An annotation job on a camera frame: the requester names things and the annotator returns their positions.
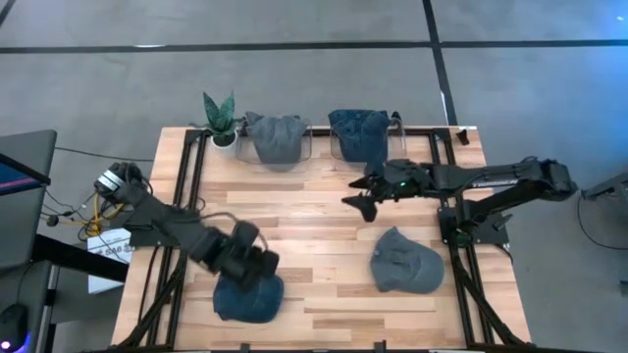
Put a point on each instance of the black computer mouse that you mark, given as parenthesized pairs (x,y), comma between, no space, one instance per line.
(12,326)

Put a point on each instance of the grey desk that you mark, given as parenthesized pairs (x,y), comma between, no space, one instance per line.
(24,220)
(29,294)

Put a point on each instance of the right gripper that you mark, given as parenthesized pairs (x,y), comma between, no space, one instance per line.
(404,179)

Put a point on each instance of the black table clamp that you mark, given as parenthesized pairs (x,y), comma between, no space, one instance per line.
(380,347)
(245,348)

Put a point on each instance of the black aluminium table frame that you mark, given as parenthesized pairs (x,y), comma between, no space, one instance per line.
(321,132)

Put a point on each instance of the black corner bracket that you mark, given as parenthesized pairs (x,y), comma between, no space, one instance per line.
(462,137)

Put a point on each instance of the clear plastic bin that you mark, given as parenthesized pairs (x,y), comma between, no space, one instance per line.
(398,147)
(243,157)

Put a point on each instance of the grey metal stand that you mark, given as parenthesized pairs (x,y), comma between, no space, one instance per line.
(608,186)

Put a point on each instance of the computer monitor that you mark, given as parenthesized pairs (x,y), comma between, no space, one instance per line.
(17,176)

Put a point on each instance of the black desk crossbar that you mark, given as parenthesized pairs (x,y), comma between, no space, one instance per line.
(78,257)

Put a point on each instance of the snake plant in white pot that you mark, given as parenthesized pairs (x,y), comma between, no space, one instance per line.
(223,117)

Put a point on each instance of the blue denim hat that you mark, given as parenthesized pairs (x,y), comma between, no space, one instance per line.
(250,306)
(360,137)

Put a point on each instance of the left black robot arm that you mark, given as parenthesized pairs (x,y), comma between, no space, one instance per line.
(157,216)

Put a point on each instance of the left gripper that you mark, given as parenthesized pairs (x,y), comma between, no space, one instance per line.
(243,257)

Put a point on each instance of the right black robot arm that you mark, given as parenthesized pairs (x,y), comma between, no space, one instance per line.
(490,181)

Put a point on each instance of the grey hat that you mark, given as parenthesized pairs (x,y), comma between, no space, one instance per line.
(277,139)
(407,265)

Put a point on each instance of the white cardboard box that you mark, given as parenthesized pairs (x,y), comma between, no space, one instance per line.
(110,260)

